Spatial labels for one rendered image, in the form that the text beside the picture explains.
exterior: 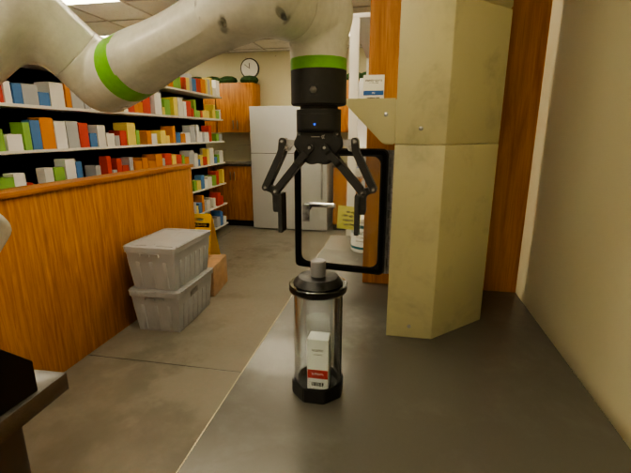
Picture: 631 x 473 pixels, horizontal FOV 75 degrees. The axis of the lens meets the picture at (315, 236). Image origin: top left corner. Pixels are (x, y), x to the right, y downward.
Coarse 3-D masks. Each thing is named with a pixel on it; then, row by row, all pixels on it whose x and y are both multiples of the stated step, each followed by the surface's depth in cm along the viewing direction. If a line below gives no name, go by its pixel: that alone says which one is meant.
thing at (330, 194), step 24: (312, 168) 131; (336, 168) 129; (312, 192) 133; (336, 192) 130; (312, 216) 135; (336, 216) 132; (360, 216) 130; (312, 240) 137; (336, 240) 134; (360, 240) 132; (360, 264) 134; (384, 264) 131
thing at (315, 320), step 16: (304, 304) 73; (320, 304) 72; (336, 304) 74; (304, 320) 74; (320, 320) 73; (336, 320) 75; (304, 336) 75; (320, 336) 74; (336, 336) 76; (304, 352) 76; (320, 352) 75; (336, 352) 76; (304, 368) 76; (320, 368) 76; (336, 368) 77; (304, 384) 77; (320, 384) 76; (336, 384) 78
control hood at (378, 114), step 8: (352, 104) 92; (360, 104) 91; (368, 104) 91; (376, 104) 91; (384, 104) 90; (392, 104) 90; (360, 112) 92; (368, 112) 91; (376, 112) 91; (384, 112) 91; (392, 112) 90; (368, 120) 92; (376, 120) 91; (384, 120) 91; (392, 120) 91; (368, 128) 92; (376, 128) 92; (384, 128) 92; (392, 128) 91; (376, 136) 93; (384, 136) 92; (392, 136) 92; (384, 144) 93; (392, 144) 92
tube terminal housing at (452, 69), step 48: (432, 0) 84; (480, 0) 87; (432, 48) 86; (480, 48) 90; (432, 96) 88; (480, 96) 93; (432, 144) 90; (480, 144) 98; (432, 192) 93; (480, 192) 101; (432, 240) 96; (480, 240) 105; (432, 288) 98; (480, 288) 109; (432, 336) 102
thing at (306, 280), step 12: (312, 264) 74; (324, 264) 75; (300, 276) 75; (312, 276) 75; (324, 276) 75; (336, 276) 75; (300, 288) 73; (312, 288) 72; (324, 288) 72; (336, 288) 73
